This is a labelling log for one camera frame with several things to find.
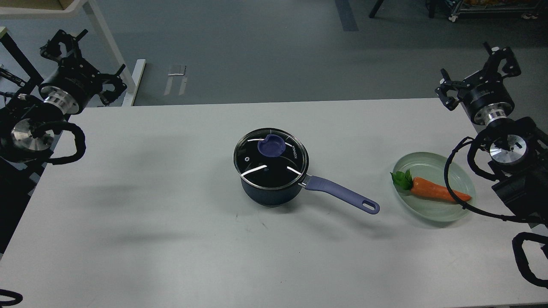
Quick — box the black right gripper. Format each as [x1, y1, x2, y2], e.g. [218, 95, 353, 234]
[435, 41, 522, 125]

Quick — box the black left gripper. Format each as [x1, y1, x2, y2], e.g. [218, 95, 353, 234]
[39, 29, 128, 115]

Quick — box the dark blue saucepan purple handle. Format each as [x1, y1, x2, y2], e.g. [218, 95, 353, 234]
[233, 127, 381, 215]

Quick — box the glass pot lid purple knob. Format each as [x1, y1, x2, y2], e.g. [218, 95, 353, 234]
[233, 127, 309, 190]

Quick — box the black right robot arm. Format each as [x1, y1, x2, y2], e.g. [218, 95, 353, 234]
[435, 42, 547, 226]

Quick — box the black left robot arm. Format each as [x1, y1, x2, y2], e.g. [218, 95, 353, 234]
[0, 29, 127, 201]

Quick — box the black metal rack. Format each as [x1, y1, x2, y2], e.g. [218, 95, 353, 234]
[0, 26, 44, 95]

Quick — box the wheeled metal cart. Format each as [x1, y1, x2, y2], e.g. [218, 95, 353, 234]
[425, 0, 547, 23]

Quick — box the pale green glass plate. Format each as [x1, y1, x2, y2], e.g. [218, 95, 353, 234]
[390, 152, 469, 223]

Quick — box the black chair leg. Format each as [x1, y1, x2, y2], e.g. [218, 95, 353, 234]
[368, 0, 385, 19]

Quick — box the orange toy carrot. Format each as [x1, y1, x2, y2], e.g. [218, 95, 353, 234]
[390, 169, 472, 203]

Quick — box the white desk frame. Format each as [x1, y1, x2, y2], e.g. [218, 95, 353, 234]
[0, 0, 146, 107]

